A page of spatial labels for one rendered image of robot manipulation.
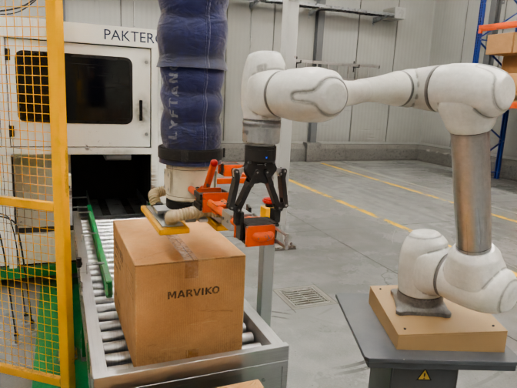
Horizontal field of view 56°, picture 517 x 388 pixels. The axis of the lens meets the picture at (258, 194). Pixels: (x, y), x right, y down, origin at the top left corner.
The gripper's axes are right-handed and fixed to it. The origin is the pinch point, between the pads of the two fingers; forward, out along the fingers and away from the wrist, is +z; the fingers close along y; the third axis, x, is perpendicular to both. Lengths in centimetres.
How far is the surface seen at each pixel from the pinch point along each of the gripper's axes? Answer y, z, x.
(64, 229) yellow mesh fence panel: 43, 31, -118
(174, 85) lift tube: 9, -33, -52
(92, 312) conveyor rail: 33, 61, -94
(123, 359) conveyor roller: 24, 67, -64
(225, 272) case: -10, 32, -51
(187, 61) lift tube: 6, -41, -49
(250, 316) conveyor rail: -29, 61, -71
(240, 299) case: -16, 43, -51
